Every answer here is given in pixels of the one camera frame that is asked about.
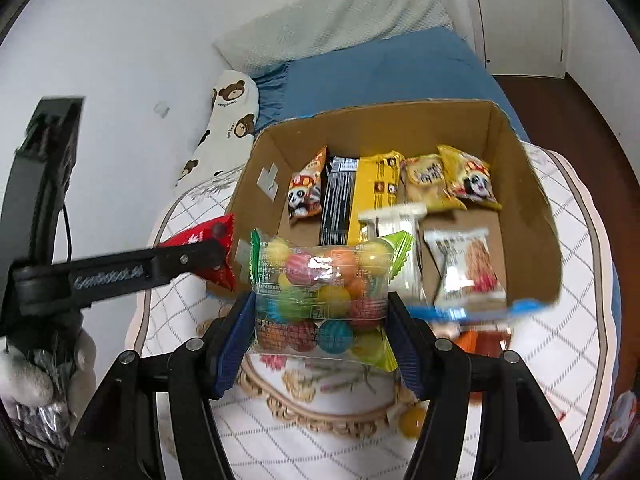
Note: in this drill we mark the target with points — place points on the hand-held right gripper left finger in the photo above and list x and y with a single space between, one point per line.
235 345

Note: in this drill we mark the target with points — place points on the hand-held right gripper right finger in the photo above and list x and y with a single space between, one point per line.
405 350

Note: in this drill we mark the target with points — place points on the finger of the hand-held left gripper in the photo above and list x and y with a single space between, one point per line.
150 266

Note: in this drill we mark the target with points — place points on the red snack packet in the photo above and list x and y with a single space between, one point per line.
222 275

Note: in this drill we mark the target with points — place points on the clear colourful candy ball packet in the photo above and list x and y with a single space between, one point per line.
320 300

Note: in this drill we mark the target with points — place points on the white noodle snack packet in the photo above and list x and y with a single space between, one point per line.
465 265

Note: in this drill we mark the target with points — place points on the black snack packet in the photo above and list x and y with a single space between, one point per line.
339 205

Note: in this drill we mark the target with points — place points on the orange panda snack packet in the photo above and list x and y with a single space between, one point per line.
472 342
305 192

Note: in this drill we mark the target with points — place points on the yellow round pastry packet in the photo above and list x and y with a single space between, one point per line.
425 180

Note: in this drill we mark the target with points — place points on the large yellow snack packet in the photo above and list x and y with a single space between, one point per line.
372 180

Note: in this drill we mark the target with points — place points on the yellow panda snack packet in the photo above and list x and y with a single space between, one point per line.
472 180

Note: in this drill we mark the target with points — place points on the printed cardboard box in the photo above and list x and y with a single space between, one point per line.
525 200

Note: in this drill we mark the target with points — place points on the bear print pillow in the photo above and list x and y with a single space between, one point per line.
225 125

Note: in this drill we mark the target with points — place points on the white diamond pattern quilt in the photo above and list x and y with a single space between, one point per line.
575 310

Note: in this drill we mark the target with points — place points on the silver crinkled foil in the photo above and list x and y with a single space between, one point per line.
40 425

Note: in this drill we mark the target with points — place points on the white-red plastic bag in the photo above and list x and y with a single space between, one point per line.
622 415

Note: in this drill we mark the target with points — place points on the grey-white pillow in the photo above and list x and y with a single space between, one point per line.
350 15

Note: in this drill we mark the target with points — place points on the white door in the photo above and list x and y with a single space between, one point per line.
520 15

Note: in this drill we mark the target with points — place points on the white wall outlet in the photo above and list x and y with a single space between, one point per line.
160 110

